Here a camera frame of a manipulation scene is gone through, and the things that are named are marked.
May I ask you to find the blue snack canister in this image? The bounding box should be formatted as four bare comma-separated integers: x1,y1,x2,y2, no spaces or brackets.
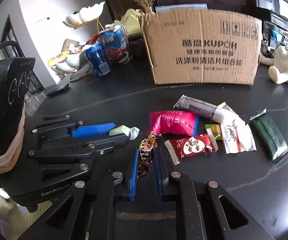
99,24,130,65

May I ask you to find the red white candy packet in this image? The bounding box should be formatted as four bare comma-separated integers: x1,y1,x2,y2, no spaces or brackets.
164,133,219,165

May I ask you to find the dark candy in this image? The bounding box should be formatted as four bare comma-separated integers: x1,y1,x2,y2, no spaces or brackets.
137,133,161,177

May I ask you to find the white shell tray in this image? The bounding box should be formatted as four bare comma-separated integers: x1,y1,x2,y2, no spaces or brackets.
48,46,90,74
63,2,105,31

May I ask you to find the yellow pyramid tin box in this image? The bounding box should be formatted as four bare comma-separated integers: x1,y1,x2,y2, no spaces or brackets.
114,9,142,35

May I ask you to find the black remote control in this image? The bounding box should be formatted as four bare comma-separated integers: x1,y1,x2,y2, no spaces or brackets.
46,83,69,96

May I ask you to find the pale green candy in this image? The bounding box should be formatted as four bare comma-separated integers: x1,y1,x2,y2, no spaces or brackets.
109,125,140,140

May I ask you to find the blue soda can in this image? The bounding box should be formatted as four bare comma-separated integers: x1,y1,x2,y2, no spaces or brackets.
85,42,111,78

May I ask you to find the lower white shell tray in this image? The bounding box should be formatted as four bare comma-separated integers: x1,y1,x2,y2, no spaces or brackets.
48,46,90,74

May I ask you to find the black camera handle left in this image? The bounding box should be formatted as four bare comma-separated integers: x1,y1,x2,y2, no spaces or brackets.
0,41,37,176

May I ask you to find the green yellow candy packet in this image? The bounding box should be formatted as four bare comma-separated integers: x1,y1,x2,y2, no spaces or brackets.
204,124,222,140

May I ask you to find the dried flower bouquet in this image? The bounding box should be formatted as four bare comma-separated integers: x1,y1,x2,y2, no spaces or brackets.
133,0,156,14

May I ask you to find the upper white shell tray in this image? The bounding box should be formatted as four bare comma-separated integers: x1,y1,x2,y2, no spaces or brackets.
63,2,105,31

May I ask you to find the grey white snack bar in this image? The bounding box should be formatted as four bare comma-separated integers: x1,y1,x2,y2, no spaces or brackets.
173,95,235,125

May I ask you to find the white red snack packet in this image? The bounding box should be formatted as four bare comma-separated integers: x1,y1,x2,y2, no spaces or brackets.
219,119,258,155

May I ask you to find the brown cardboard box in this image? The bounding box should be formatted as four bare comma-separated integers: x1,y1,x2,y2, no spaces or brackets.
139,8,262,85

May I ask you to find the pink snack bag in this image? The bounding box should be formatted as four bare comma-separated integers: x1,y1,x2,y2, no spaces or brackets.
147,111,199,137

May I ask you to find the dark green snack packet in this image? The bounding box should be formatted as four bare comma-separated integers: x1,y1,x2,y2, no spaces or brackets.
249,108,288,164

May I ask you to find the white plush toy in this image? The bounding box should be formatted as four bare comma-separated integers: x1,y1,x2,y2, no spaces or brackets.
259,46,288,85

